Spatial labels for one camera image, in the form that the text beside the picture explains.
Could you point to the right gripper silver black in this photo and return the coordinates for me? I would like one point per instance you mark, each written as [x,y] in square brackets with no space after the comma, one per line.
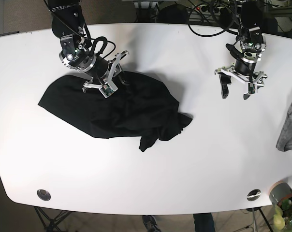
[102,73]

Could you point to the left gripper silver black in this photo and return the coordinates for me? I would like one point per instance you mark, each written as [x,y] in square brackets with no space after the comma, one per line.
[243,71]

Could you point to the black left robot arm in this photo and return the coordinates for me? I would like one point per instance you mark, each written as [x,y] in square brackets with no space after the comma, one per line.
[248,17]

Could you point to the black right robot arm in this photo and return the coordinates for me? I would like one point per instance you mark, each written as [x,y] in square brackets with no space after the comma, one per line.
[80,51]

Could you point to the right silver table grommet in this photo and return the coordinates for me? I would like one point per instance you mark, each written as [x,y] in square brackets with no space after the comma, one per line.
[253,195]

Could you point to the silver table grommet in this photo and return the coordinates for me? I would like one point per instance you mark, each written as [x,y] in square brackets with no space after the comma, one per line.
[253,195]
[43,195]

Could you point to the grey plant pot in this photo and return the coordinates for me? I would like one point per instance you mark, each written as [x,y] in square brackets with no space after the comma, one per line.
[279,192]

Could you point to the green potted plant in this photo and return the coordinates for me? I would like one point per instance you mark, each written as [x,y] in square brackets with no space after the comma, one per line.
[282,218]

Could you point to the left silver table grommet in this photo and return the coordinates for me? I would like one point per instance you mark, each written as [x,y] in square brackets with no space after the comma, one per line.
[43,195]

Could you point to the person's dark shoe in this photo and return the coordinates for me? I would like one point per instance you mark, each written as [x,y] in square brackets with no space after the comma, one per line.
[150,223]

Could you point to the black folding table legs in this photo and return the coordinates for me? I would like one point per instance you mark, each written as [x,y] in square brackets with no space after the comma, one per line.
[51,224]

